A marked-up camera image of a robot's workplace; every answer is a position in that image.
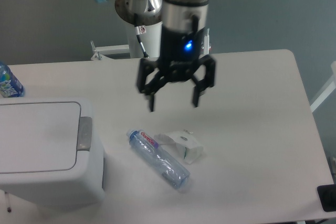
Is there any white push-button trash can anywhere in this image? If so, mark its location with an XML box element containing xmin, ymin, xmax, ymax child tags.
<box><xmin>1</xmin><ymin>97</ymin><xmax>105</xmax><ymax>206</ymax></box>

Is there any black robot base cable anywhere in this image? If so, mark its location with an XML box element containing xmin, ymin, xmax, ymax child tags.
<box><xmin>132</xmin><ymin>13</ymin><xmax>150</xmax><ymax>58</ymax></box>

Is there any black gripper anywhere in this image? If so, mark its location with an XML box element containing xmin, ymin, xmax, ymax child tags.
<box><xmin>136</xmin><ymin>27</ymin><xmax>216</xmax><ymax>112</ymax></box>

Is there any blue labelled water bottle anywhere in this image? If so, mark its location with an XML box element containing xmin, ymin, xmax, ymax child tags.
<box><xmin>1</xmin><ymin>62</ymin><xmax>25</xmax><ymax>98</ymax></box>

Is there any crumpled white paper wrapper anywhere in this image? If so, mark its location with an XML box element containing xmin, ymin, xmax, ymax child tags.
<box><xmin>154</xmin><ymin>130</ymin><xmax>204</xmax><ymax>165</ymax></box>

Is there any black device at table edge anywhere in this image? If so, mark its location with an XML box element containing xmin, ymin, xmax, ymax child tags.
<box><xmin>317</xmin><ymin>184</ymin><xmax>336</xmax><ymax>212</ymax></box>

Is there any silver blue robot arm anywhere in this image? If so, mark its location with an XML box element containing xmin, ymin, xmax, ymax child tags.
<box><xmin>96</xmin><ymin>0</ymin><xmax>216</xmax><ymax>110</ymax></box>

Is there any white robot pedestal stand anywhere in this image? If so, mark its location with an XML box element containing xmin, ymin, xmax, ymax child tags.
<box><xmin>91</xmin><ymin>23</ymin><xmax>162</xmax><ymax>61</ymax></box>

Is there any clear empty plastic bottle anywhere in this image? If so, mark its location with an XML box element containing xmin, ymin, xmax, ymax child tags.
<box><xmin>127</xmin><ymin>129</ymin><xmax>190</xmax><ymax>189</ymax></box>

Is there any white frame at right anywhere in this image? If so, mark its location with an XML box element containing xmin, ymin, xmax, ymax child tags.
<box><xmin>310</xmin><ymin>61</ymin><xmax>335</xmax><ymax>113</ymax></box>

